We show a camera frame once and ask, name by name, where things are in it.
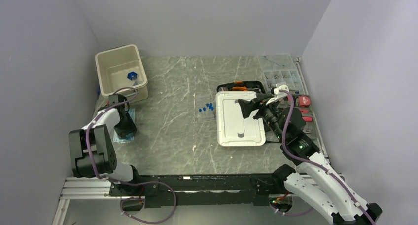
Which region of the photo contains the clear compartment organizer box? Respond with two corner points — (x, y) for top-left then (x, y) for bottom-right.
(258, 54), (304, 94)

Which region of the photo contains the black orange tool case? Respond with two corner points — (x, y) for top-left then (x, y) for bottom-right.
(216, 80), (266, 93)

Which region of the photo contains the blue plastic bag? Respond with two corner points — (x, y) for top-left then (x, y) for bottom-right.
(113, 109), (135, 144)

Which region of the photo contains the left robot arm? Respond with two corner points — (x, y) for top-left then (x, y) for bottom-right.
(68, 94), (142, 195)

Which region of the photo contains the red handled screwdriver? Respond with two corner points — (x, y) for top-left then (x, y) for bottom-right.
(302, 116), (313, 122)

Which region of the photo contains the grey tool tray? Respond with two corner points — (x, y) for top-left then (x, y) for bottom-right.
(292, 91), (318, 139)

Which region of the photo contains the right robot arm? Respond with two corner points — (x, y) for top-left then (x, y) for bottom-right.
(237, 90), (382, 225)

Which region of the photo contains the white tray lid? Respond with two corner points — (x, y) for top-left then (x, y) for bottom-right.
(215, 91), (266, 147)

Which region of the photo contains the red tape measure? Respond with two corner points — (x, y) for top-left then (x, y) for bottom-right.
(298, 95), (311, 108)

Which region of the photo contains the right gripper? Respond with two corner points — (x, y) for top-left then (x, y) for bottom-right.
(238, 93), (286, 141)

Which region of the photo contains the beige plastic bin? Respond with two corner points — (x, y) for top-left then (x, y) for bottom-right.
(95, 44), (149, 102)

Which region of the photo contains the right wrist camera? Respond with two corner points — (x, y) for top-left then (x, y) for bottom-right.
(266, 82), (289, 105)

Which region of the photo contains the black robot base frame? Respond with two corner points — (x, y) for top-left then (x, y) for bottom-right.
(109, 173), (292, 208)

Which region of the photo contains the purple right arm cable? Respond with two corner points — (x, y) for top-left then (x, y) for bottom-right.
(279, 89), (376, 225)

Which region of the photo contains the clear test tube rack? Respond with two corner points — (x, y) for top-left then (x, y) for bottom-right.
(194, 94), (216, 122)

